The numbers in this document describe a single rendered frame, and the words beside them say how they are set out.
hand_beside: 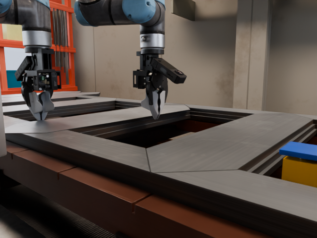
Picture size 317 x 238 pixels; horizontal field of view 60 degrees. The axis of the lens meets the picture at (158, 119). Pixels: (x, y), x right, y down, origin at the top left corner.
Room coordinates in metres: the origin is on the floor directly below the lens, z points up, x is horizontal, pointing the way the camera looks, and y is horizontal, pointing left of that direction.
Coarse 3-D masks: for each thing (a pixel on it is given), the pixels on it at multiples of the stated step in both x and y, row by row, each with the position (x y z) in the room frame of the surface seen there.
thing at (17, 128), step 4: (16, 124) 0.74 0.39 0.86; (20, 124) 0.74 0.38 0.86; (8, 128) 0.68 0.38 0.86; (12, 128) 0.68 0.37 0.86; (16, 128) 0.68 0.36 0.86; (20, 128) 0.68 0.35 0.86; (24, 128) 0.68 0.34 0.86; (28, 128) 0.68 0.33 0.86; (32, 128) 0.68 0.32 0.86; (12, 132) 0.64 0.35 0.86; (16, 132) 0.63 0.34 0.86; (20, 132) 0.63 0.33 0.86; (24, 132) 0.63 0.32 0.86; (28, 132) 0.63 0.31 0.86; (32, 132) 0.63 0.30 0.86; (36, 132) 0.63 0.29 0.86; (40, 132) 0.63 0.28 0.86; (44, 132) 0.63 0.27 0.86
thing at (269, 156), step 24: (144, 120) 0.88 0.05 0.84; (168, 120) 0.97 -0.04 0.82; (216, 120) 1.01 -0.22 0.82; (312, 120) 0.81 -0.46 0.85; (24, 144) 0.62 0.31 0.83; (48, 144) 0.55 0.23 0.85; (96, 168) 0.45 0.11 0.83; (120, 168) 0.42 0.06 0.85; (240, 168) 0.40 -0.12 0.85; (264, 168) 0.46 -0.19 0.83; (168, 192) 0.36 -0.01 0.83; (192, 192) 0.33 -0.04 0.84; (216, 192) 0.31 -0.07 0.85; (240, 216) 0.29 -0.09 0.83; (264, 216) 0.27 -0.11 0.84; (288, 216) 0.26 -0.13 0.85
